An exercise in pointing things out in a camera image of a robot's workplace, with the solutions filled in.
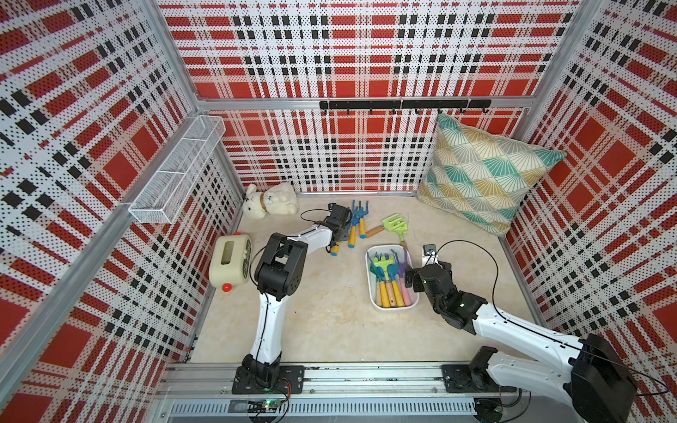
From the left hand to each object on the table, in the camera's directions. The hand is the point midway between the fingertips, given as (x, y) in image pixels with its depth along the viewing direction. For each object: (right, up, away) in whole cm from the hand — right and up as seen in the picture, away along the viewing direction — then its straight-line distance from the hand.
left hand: (341, 231), depth 106 cm
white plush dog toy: (-26, +14, -1) cm, 29 cm away
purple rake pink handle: (+23, -11, -13) cm, 29 cm away
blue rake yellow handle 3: (+14, -15, -15) cm, 25 cm away
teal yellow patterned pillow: (+50, +19, -16) cm, 56 cm away
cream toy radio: (-38, -10, -17) cm, 42 cm away
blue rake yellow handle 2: (+5, +4, +4) cm, 8 cm away
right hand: (+28, -9, -23) cm, 37 cm away
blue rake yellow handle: (-2, -7, -5) cm, 9 cm away
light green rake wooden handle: (+22, +3, +1) cm, 23 cm away
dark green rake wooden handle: (+14, -20, -16) cm, 29 cm away
